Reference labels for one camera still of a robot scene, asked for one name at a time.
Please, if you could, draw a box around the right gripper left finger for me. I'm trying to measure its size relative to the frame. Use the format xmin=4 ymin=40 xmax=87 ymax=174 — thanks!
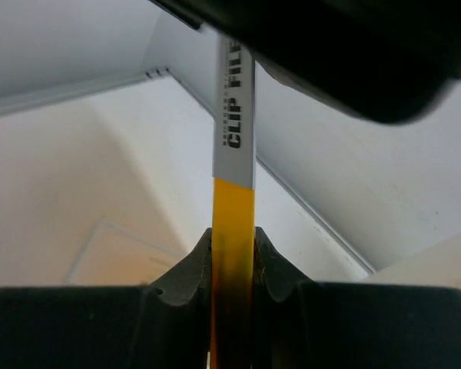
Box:
xmin=145 ymin=228 xmax=211 ymax=368

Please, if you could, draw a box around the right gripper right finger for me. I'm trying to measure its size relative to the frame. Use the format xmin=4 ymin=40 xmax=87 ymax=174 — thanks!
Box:
xmin=252 ymin=227 xmax=310 ymax=368

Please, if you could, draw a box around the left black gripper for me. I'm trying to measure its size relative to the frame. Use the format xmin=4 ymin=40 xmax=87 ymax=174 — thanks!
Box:
xmin=158 ymin=1 xmax=461 ymax=125

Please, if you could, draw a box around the orange plastic folder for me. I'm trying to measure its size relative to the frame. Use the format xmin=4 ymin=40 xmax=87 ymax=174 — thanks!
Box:
xmin=210 ymin=35 xmax=256 ymax=368

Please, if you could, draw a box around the clear sleeve with documents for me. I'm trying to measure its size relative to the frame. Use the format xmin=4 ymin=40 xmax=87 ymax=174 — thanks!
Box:
xmin=63 ymin=221 xmax=187 ymax=286

